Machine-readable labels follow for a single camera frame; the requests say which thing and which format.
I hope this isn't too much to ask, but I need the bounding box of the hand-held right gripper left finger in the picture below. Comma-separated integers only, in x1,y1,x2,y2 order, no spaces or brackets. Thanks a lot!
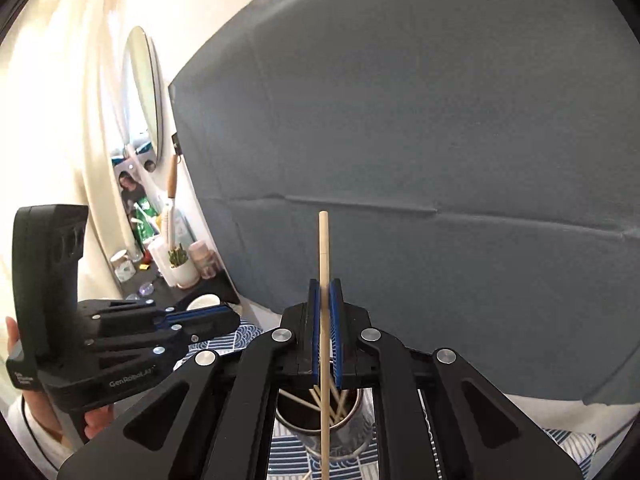
57,280,321,480

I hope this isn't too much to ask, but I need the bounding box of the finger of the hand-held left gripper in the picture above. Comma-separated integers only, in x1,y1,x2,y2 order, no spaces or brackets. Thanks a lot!
85,327,201,376
77,299,241,345

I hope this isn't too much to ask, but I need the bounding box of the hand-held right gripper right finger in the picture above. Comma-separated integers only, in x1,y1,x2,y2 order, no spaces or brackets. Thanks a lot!
330,280,583,480

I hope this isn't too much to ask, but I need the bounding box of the pile of wooden chopsticks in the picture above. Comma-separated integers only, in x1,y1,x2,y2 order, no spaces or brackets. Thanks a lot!
279,384,353,480

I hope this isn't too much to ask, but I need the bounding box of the dark cylindrical utensil holder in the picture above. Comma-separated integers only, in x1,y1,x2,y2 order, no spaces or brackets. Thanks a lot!
274,386,377,459

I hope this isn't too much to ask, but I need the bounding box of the single long wooden chopstick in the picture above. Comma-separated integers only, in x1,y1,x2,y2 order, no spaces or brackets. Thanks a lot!
318,211,333,480

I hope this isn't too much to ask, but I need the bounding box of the person's left hand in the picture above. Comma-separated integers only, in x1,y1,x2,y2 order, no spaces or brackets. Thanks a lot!
4,316,117,445

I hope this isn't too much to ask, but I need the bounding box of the black side table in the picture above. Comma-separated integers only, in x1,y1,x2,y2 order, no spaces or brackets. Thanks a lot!
120,274,242,313

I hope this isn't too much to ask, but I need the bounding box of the small plant in white pot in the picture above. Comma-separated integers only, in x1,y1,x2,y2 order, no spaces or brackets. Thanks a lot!
166,242,200,289

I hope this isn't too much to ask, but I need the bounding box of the pink jar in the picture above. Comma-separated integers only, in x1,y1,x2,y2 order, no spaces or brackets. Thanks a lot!
189,240,220,280

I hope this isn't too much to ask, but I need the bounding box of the white bottle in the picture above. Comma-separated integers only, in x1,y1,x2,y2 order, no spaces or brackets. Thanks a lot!
148,234,174,282

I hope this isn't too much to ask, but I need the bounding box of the glass jar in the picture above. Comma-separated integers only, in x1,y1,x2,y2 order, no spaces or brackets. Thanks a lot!
109,250,137,282

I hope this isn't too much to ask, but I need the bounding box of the cream curtain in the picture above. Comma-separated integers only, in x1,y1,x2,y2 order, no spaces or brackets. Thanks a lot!
0,0,128,311

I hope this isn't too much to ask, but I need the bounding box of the blue patterned tablecloth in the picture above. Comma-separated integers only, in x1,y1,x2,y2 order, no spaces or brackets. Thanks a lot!
187,321,597,480

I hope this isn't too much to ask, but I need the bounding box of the grey backdrop cloth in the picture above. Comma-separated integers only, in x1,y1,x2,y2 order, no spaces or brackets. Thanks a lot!
167,0,640,407

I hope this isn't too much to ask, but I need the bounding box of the wooden-handled brush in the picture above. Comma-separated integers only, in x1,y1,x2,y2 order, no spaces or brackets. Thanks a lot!
161,154,180,243

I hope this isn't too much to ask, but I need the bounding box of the oval wall mirror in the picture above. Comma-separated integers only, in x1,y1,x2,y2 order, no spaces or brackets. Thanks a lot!
122,26,164,169

